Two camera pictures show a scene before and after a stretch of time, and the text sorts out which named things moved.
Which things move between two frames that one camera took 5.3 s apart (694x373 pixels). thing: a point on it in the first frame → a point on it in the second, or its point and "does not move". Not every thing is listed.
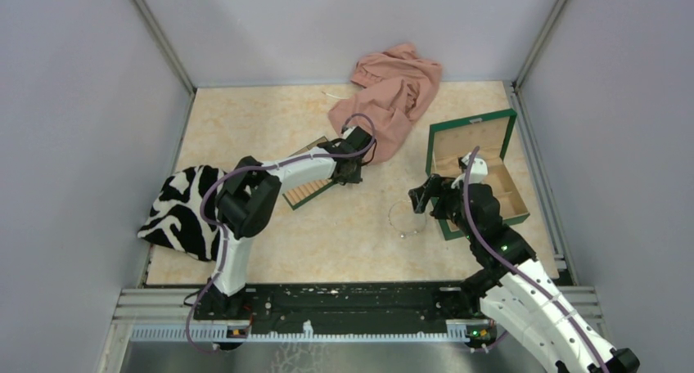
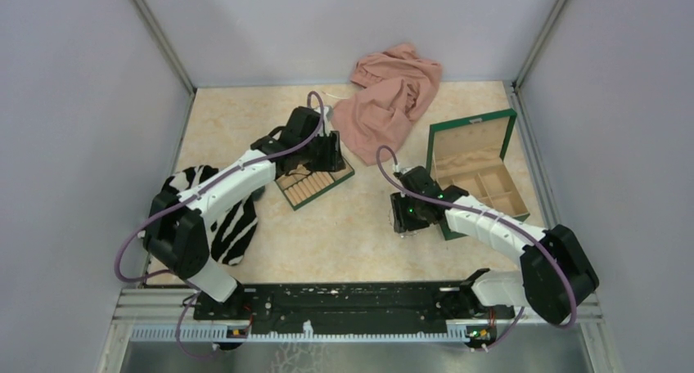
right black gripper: x=421 y=194 → x=402 y=223
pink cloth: x=396 y=87 does not move
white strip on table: x=335 y=96 does not move
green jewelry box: x=491 y=133 does not move
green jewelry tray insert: x=299 y=195 does not move
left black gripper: x=354 y=177 → x=333 y=160
